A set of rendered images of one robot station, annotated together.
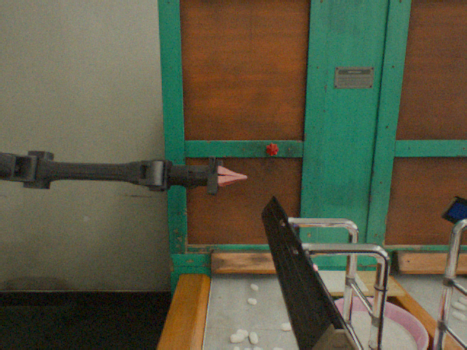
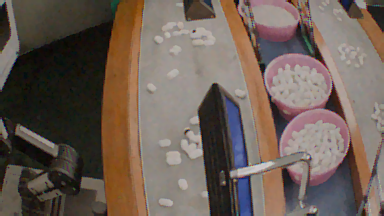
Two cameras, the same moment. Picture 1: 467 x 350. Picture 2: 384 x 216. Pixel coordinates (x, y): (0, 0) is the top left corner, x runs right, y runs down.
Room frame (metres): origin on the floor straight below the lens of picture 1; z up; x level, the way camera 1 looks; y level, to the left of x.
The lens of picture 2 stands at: (-0.91, -0.12, 1.83)
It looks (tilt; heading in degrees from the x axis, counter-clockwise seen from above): 41 degrees down; 3
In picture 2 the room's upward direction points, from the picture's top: 11 degrees counter-clockwise
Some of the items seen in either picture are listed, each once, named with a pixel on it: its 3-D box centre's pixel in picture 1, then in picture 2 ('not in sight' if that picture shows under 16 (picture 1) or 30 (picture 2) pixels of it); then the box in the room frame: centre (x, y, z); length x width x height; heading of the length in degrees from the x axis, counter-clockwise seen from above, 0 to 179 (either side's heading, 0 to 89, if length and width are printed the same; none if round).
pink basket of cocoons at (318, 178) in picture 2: not in sight; (316, 151); (0.09, -0.41, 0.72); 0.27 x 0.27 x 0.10
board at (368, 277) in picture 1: (347, 282); not in sight; (1.03, -0.41, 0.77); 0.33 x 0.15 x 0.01; 90
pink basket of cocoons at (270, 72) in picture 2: not in sight; (301, 90); (0.37, -0.41, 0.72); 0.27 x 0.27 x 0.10
